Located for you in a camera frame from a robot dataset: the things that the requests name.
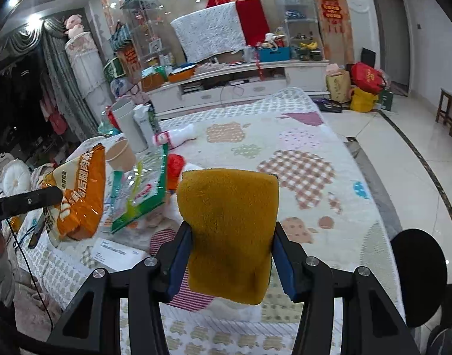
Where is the orange yellow snack bag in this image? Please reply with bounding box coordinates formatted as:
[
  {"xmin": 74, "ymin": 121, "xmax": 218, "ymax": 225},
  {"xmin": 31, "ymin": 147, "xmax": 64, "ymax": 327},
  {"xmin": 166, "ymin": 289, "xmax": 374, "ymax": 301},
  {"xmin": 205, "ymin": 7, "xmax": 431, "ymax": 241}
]
[{"xmin": 41, "ymin": 143, "xmax": 105, "ymax": 246}]

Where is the blue storage basket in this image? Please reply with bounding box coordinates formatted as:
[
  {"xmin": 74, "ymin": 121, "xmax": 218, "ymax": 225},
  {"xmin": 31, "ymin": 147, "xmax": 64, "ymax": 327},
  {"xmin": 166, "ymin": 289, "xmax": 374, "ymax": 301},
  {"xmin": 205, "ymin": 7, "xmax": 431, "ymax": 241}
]
[{"xmin": 258, "ymin": 46, "xmax": 291, "ymax": 62}]

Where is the grey thermos bottle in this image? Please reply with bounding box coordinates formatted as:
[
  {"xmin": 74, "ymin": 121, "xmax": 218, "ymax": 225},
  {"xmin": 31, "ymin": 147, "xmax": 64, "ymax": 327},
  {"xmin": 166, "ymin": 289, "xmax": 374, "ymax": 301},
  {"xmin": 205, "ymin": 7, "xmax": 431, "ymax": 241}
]
[{"xmin": 111, "ymin": 97, "xmax": 147, "ymax": 154}]

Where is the green white milk carton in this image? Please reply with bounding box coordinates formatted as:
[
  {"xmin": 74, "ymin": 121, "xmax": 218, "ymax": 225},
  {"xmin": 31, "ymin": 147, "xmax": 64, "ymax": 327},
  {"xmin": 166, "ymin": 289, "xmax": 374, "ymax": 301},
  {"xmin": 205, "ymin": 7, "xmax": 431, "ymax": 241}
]
[{"xmin": 133, "ymin": 104, "xmax": 162, "ymax": 148}]

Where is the white pink yogurt bottle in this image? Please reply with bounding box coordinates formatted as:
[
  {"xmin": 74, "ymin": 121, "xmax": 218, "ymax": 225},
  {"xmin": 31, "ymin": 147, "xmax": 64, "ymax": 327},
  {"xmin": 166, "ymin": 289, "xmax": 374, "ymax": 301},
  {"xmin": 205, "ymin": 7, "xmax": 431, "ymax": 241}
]
[{"xmin": 152, "ymin": 123, "xmax": 196, "ymax": 149}]

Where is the brown paper cup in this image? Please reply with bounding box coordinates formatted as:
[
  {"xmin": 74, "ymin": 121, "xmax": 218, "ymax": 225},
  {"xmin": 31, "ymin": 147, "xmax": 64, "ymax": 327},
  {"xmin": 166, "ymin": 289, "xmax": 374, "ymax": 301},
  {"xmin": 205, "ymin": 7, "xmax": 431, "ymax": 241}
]
[{"xmin": 105, "ymin": 139, "xmax": 137, "ymax": 172}]

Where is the patchwork quilted table cover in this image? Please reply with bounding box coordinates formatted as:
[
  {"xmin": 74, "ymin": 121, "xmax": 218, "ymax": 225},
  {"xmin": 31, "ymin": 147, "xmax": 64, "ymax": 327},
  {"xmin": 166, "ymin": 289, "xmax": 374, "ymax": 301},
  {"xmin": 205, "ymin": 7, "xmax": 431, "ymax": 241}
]
[{"xmin": 17, "ymin": 88, "xmax": 403, "ymax": 354}]

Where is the red cloth on TV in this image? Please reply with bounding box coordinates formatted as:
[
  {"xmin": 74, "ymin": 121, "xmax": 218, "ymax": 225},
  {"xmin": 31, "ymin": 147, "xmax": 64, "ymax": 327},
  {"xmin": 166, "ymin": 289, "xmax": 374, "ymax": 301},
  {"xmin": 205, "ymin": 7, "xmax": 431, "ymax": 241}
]
[{"xmin": 236, "ymin": 0, "xmax": 270, "ymax": 46}]

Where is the white quilted TV cover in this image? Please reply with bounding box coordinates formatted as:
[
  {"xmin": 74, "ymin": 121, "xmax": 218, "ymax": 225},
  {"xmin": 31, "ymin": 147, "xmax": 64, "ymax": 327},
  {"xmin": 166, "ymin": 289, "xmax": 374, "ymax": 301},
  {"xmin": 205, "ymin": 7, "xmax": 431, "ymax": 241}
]
[{"xmin": 171, "ymin": 2, "xmax": 246, "ymax": 62}]

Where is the white TV cabinet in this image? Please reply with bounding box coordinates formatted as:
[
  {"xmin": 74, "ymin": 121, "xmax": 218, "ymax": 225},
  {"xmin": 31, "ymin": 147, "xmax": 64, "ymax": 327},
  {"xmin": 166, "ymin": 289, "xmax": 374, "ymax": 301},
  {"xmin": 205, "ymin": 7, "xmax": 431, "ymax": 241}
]
[{"xmin": 147, "ymin": 60, "xmax": 329, "ymax": 119}]

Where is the black trash bin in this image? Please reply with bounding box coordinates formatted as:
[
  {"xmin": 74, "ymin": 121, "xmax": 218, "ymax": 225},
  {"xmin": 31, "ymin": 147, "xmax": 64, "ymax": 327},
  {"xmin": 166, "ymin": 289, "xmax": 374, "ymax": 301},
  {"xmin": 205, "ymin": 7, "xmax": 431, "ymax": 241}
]
[{"xmin": 390, "ymin": 228, "xmax": 448, "ymax": 329}]

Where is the white Escitalopram tablet box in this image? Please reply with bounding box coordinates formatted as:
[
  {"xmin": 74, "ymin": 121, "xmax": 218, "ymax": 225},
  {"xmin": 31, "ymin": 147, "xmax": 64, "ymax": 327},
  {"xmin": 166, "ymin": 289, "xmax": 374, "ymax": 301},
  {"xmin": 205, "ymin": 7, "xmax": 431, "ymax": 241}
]
[{"xmin": 91, "ymin": 238, "xmax": 148, "ymax": 272}]

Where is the green plastic snack bag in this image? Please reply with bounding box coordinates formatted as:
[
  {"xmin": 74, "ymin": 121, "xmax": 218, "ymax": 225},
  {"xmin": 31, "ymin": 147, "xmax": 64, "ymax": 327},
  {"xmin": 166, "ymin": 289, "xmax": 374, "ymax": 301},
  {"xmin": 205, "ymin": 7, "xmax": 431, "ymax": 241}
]
[{"xmin": 110, "ymin": 145, "xmax": 168, "ymax": 233}]

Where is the red gift bag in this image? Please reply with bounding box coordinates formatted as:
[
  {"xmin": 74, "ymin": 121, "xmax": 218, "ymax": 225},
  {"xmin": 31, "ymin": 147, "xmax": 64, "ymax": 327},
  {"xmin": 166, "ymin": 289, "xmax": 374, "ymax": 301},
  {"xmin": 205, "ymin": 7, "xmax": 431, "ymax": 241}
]
[{"xmin": 351, "ymin": 62, "xmax": 386, "ymax": 95}]

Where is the cardboard gift box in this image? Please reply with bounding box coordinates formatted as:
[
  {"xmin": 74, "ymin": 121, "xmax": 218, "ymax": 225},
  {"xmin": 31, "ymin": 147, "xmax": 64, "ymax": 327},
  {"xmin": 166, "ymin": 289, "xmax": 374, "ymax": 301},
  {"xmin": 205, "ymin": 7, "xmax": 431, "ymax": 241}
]
[{"xmin": 326, "ymin": 70, "xmax": 351, "ymax": 104}]

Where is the red plastic wrapper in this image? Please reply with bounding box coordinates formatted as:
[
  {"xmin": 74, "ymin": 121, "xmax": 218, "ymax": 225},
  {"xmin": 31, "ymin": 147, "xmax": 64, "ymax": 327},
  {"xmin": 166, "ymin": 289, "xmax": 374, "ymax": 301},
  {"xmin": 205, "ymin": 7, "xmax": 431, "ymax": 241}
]
[{"xmin": 166, "ymin": 153, "xmax": 186, "ymax": 191}]

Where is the brown wooden stool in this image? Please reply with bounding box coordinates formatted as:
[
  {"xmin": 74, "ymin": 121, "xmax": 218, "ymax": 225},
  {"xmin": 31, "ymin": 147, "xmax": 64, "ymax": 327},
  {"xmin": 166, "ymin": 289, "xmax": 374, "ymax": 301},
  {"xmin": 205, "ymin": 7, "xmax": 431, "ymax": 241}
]
[{"xmin": 435, "ymin": 88, "xmax": 452, "ymax": 136}]

